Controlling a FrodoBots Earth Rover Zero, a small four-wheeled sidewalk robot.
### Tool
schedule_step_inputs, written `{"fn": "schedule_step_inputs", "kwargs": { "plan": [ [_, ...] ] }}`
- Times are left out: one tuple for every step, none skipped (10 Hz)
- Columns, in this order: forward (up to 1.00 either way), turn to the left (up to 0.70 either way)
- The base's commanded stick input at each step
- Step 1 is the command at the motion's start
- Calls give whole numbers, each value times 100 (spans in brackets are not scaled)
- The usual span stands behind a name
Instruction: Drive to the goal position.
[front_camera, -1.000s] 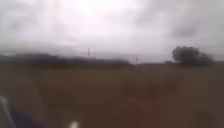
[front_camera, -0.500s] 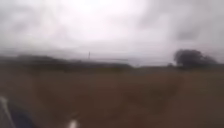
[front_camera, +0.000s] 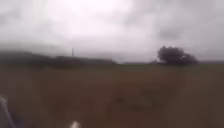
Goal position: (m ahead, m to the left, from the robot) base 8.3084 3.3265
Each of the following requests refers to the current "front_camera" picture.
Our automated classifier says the dark tree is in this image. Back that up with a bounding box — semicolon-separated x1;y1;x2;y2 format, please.
157;45;199;66

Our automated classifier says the dark low hill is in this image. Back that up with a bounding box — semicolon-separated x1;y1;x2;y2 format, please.
0;50;118;67

